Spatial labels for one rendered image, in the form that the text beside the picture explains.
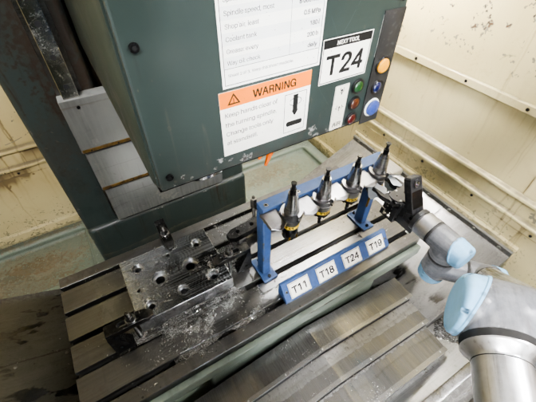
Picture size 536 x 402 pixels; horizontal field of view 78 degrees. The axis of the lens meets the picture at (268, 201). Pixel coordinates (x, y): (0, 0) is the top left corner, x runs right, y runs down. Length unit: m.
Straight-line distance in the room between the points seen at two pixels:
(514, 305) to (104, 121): 1.10
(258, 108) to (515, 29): 0.96
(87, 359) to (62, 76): 0.79
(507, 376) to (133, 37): 0.66
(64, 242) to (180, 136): 1.48
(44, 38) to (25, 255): 1.15
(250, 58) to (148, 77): 0.13
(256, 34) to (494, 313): 0.56
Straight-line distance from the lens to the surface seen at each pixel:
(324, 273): 1.14
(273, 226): 0.87
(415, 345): 1.37
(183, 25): 0.42
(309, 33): 0.51
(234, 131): 0.51
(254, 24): 0.46
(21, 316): 1.59
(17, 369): 1.47
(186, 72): 0.44
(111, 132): 1.18
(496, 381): 0.64
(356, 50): 0.59
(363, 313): 1.31
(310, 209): 0.92
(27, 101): 1.17
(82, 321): 1.21
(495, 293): 0.68
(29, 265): 1.90
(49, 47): 1.08
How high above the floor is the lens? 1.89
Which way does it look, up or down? 46 degrees down
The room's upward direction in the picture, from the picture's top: 1 degrees clockwise
